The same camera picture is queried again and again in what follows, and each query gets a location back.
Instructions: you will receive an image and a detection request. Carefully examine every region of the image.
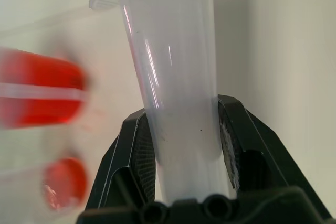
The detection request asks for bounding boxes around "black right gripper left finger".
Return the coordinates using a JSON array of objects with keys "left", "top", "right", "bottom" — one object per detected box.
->
[{"left": 86, "top": 108, "right": 164, "bottom": 211}]

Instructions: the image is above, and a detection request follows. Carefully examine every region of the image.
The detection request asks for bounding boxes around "clear plastic syringe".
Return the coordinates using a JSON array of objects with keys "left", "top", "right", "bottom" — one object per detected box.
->
[{"left": 88, "top": 0, "right": 248, "bottom": 205}]

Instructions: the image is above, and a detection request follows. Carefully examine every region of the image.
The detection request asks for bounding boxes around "clear cup of red liquid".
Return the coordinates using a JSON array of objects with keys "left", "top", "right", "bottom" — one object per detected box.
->
[{"left": 0, "top": 46, "right": 91, "bottom": 127}]

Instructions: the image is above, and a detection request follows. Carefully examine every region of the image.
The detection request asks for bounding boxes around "clear cup with red bottom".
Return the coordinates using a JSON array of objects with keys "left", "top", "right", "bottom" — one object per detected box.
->
[{"left": 0, "top": 151, "right": 89, "bottom": 221}]

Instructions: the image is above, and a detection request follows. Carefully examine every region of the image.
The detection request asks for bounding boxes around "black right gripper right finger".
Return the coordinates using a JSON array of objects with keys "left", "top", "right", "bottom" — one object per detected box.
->
[{"left": 216, "top": 94, "right": 331, "bottom": 217}]

